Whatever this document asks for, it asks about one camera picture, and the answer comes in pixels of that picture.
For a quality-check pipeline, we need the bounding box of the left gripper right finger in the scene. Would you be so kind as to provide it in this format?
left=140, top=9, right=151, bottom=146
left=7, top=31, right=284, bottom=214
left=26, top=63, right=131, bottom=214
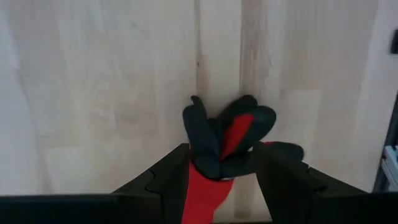
left=252, top=142, right=368, bottom=224

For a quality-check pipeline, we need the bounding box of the black aluminium table frame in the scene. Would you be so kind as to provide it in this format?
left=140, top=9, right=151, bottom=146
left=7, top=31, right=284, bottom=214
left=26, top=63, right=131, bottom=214
left=372, top=90, right=398, bottom=192

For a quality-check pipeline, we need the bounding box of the red black gardening glove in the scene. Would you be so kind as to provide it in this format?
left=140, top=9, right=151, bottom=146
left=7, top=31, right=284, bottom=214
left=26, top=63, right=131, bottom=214
left=181, top=94, right=305, bottom=224

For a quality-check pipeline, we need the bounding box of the grey metal bracket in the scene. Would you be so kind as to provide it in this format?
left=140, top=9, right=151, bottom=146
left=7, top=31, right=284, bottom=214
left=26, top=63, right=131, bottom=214
left=381, top=144, right=398, bottom=191

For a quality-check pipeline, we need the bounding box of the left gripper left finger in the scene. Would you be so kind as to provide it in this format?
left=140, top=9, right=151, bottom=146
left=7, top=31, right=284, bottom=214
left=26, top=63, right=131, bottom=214
left=113, top=142, right=191, bottom=224

